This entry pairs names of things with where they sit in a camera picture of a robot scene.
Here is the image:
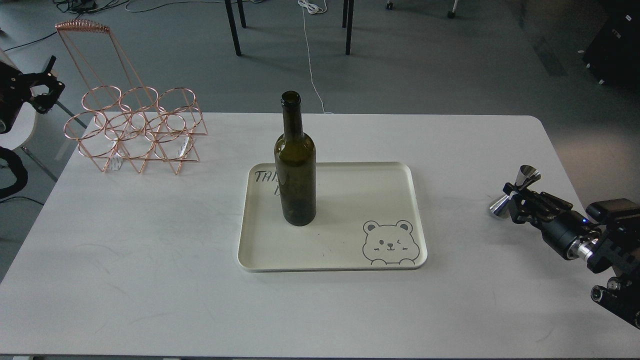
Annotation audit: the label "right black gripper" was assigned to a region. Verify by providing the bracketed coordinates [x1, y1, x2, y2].
[502, 183, 601, 260]

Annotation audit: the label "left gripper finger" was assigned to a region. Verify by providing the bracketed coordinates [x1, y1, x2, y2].
[20, 55, 58, 88]
[27, 80, 66, 114]

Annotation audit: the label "steel double jigger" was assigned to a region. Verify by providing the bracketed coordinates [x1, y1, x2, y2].
[488, 164, 541, 219]

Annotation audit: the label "dark green wine bottle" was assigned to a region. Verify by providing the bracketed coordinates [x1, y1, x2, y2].
[273, 90, 317, 227]

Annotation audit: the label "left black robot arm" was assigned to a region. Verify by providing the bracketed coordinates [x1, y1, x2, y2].
[0, 55, 66, 134]

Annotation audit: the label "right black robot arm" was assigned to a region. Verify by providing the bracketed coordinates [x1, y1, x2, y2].
[503, 183, 640, 328]

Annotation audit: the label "cream bear serving tray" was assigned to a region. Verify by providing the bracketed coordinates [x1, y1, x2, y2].
[237, 162, 428, 272]

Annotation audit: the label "black equipment case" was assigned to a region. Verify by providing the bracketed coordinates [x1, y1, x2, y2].
[583, 0, 640, 85]

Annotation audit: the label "black table leg left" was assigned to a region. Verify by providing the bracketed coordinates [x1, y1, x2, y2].
[223, 0, 247, 57]

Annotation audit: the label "black table leg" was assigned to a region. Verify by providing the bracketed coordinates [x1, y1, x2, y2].
[223, 0, 247, 57]
[342, 0, 355, 56]

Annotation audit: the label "black table leg right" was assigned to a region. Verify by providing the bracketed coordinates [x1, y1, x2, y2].
[342, 0, 355, 56]

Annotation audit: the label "black corrugated cable left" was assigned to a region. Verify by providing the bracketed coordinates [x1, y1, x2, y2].
[0, 147, 29, 200]

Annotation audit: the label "copper wire wine rack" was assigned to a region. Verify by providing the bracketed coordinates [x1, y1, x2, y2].
[55, 19, 209, 174]

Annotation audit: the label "black floor cables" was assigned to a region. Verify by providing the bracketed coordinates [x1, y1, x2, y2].
[52, 0, 131, 15]

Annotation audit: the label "white floor cable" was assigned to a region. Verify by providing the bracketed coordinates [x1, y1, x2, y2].
[297, 0, 335, 115]

